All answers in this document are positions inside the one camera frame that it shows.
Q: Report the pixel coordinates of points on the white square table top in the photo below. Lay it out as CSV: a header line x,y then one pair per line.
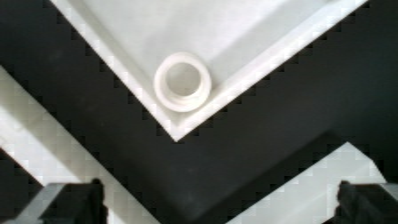
x,y
192,48

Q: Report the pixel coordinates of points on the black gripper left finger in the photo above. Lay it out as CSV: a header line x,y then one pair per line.
x,y
66,204

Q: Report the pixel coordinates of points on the white L-shaped obstacle fixture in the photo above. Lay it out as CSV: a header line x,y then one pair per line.
x,y
51,156

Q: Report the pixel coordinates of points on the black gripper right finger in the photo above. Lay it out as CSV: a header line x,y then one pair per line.
x,y
366,204

